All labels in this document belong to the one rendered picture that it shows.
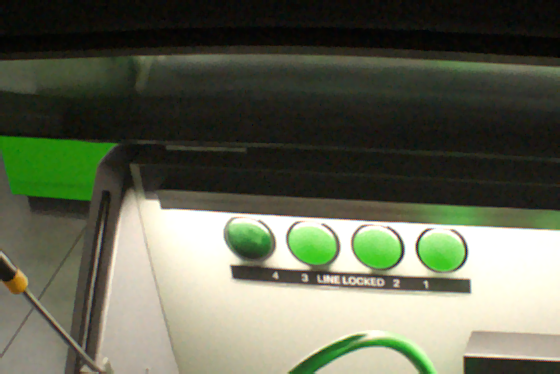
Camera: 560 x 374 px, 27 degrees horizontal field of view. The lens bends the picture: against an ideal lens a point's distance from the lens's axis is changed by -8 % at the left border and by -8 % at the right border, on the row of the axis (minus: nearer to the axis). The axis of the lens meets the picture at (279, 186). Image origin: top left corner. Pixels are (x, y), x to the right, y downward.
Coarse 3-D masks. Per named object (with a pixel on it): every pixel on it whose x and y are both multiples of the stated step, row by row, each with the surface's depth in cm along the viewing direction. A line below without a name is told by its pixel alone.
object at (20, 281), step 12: (0, 252) 91; (0, 264) 91; (12, 264) 93; (0, 276) 93; (12, 276) 93; (24, 276) 95; (12, 288) 94; (24, 288) 95; (36, 300) 97; (48, 312) 99; (48, 324) 99; (60, 336) 101; (72, 348) 103; (84, 360) 105; (108, 360) 108; (84, 372) 107; (96, 372) 106; (108, 372) 108
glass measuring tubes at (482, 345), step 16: (480, 336) 108; (496, 336) 107; (512, 336) 107; (528, 336) 106; (544, 336) 106; (464, 352) 106; (480, 352) 105; (496, 352) 105; (512, 352) 105; (528, 352) 104; (544, 352) 104; (464, 368) 106; (480, 368) 106; (496, 368) 105; (512, 368) 105; (528, 368) 104; (544, 368) 103
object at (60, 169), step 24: (0, 144) 400; (24, 144) 396; (48, 144) 391; (72, 144) 388; (96, 144) 384; (24, 168) 401; (48, 168) 397; (72, 168) 393; (96, 168) 389; (24, 192) 407; (48, 192) 403; (72, 192) 399
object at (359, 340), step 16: (352, 336) 89; (368, 336) 90; (384, 336) 92; (400, 336) 94; (320, 352) 87; (336, 352) 87; (400, 352) 95; (416, 352) 96; (304, 368) 85; (320, 368) 86; (416, 368) 98; (432, 368) 99
